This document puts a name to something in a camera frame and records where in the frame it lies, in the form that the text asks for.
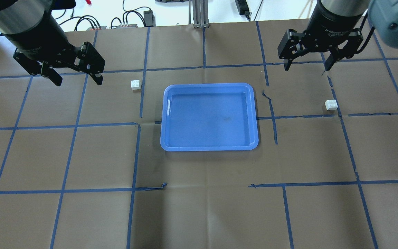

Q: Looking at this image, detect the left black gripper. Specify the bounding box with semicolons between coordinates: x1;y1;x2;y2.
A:
1;13;105;86

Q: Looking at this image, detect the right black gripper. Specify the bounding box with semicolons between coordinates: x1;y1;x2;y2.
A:
277;7;364;71

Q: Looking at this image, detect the white block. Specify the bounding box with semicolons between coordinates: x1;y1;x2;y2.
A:
325;99;338;111
131;80;142;91

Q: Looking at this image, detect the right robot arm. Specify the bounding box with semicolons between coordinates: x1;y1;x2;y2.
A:
277;0;398;71

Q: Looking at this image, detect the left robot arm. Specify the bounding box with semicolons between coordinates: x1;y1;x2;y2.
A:
0;0;105;86

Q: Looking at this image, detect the blue plastic tray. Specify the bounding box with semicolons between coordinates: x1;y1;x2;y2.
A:
160;83;259;152

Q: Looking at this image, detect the black power adapter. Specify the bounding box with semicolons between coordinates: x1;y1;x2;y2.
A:
143;10;156;27

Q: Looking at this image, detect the aluminium frame post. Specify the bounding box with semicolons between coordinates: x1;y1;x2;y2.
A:
188;0;210;28

